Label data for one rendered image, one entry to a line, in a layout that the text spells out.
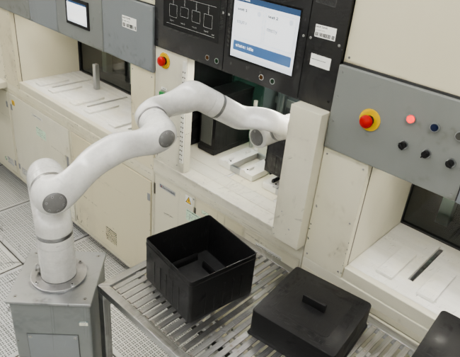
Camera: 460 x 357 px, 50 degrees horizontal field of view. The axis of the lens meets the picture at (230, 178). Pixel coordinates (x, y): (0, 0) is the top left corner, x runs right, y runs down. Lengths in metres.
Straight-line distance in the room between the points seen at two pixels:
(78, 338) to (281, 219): 0.83
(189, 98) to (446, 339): 1.02
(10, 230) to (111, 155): 1.95
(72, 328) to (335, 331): 0.89
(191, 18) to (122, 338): 1.59
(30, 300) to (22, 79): 1.92
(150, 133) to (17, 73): 1.95
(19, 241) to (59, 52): 1.24
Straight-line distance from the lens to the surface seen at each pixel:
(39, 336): 1.92
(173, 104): 1.65
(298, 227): 1.80
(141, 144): 1.59
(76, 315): 1.81
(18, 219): 3.58
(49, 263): 1.78
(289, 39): 1.68
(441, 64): 1.46
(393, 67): 1.51
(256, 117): 1.75
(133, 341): 2.66
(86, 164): 1.61
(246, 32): 1.79
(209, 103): 1.66
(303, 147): 1.66
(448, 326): 1.52
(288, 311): 1.62
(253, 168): 2.26
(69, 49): 3.55
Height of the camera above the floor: 1.97
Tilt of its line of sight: 30 degrees down
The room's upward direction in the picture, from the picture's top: 6 degrees clockwise
